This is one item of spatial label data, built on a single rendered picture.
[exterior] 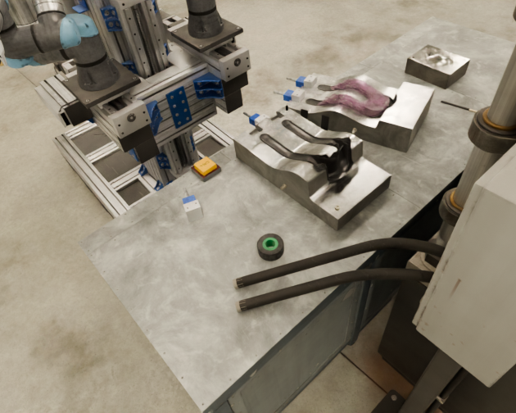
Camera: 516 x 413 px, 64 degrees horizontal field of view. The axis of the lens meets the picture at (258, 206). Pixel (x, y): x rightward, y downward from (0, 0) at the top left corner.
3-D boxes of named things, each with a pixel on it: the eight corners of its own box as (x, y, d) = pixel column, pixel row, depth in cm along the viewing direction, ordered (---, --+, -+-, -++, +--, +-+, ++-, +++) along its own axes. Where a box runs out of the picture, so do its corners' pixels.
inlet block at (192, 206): (179, 196, 144) (175, 185, 140) (192, 191, 145) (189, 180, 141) (189, 222, 136) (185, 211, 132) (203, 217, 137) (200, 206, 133)
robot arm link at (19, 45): (46, 65, 115) (25, 26, 107) (5, 73, 114) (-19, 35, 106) (48, 51, 120) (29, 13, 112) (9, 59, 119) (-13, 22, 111)
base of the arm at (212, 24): (181, 30, 173) (175, 6, 166) (210, 17, 179) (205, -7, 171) (201, 42, 165) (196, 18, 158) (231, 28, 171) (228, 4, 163)
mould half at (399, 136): (284, 117, 167) (283, 94, 159) (313, 83, 181) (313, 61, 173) (406, 152, 148) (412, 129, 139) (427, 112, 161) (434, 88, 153)
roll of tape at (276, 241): (287, 242, 127) (286, 235, 124) (280, 263, 122) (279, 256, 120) (261, 238, 129) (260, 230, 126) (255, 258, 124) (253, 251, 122)
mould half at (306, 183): (236, 156, 155) (231, 128, 144) (285, 124, 164) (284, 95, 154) (337, 231, 128) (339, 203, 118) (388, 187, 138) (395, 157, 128)
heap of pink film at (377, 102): (314, 107, 160) (314, 90, 154) (333, 83, 169) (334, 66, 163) (378, 125, 150) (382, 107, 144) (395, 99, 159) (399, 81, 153)
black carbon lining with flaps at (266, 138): (256, 142, 148) (254, 120, 141) (288, 121, 154) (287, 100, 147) (328, 191, 130) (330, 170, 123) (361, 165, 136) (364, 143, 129)
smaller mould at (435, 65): (404, 72, 180) (407, 57, 175) (424, 58, 186) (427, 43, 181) (445, 89, 170) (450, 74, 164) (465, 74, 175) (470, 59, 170)
